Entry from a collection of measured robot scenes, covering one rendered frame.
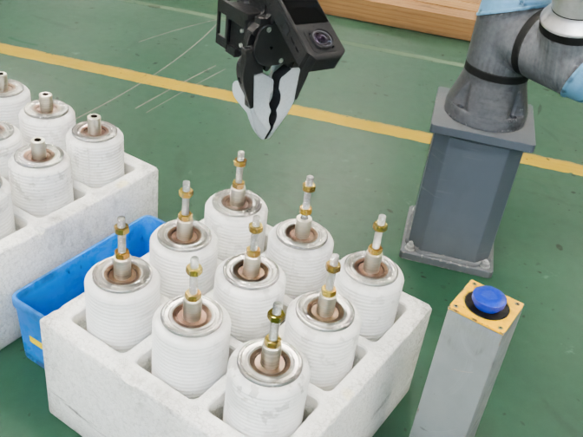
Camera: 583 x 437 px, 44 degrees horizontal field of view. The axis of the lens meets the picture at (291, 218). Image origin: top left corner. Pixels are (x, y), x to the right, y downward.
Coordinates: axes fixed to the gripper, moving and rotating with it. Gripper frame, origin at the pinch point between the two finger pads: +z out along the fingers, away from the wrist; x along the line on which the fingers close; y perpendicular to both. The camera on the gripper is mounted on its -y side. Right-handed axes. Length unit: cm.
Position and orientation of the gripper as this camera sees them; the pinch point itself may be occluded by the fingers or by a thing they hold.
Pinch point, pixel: (268, 131)
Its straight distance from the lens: 85.3
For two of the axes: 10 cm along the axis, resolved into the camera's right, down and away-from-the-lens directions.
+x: -8.1, 2.5, -5.3
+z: -1.1, 8.3, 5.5
